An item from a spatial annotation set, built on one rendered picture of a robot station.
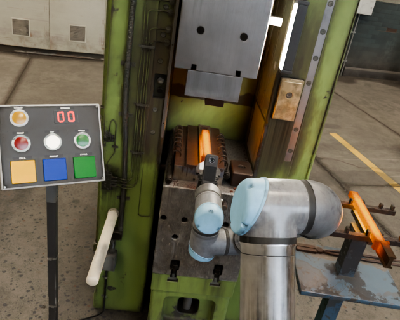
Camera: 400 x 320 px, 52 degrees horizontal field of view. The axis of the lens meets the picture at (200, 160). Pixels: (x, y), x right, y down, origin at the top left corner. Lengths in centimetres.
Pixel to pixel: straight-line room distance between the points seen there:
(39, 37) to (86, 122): 541
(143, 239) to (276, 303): 126
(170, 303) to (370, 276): 90
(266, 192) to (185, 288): 119
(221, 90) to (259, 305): 89
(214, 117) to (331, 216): 128
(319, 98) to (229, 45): 47
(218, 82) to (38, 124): 64
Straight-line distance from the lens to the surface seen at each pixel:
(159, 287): 194
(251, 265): 84
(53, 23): 682
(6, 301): 246
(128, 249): 207
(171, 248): 179
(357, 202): 171
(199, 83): 151
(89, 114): 154
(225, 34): 148
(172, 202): 166
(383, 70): 947
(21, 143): 149
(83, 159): 151
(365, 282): 178
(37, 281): 254
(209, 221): 129
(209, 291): 195
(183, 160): 168
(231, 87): 152
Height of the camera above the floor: 173
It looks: 26 degrees down
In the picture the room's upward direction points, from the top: 10 degrees clockwise
